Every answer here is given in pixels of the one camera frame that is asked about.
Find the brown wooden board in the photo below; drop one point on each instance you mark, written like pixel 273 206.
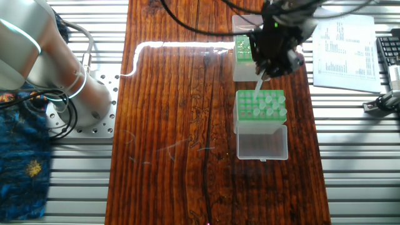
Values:
pixel 169 137

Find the tall green pipette tip holder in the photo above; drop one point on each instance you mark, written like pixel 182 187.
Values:
pixel 262 144

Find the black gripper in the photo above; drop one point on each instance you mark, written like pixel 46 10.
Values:
pixel 278 37

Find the clear large pipette tip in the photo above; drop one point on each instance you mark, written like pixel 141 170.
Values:
pixel 258 84

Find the blue patterned cloth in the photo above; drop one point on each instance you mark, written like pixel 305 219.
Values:
pixel 22 169

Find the black keyboard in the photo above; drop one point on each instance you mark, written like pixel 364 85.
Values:
pixel 389 50

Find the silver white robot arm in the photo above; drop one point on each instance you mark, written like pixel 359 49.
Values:
pixel 37 56

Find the printed white paper sheet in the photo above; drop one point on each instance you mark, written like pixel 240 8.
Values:
pixel 347 59

